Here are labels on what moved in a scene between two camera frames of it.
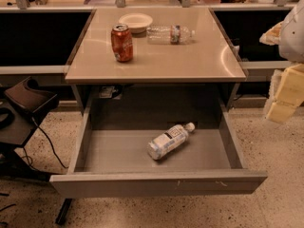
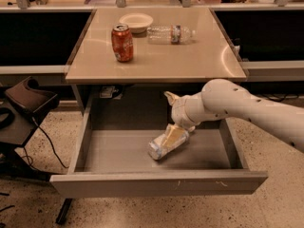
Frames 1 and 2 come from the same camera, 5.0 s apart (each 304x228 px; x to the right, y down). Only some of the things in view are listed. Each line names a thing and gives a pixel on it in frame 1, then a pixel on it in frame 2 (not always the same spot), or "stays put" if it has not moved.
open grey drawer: x=112 y=160 stays put
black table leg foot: x=61 y=218 stays put
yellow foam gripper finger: x=272 y=36 to x=187 y=111
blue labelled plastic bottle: x=169 y=140 stays put
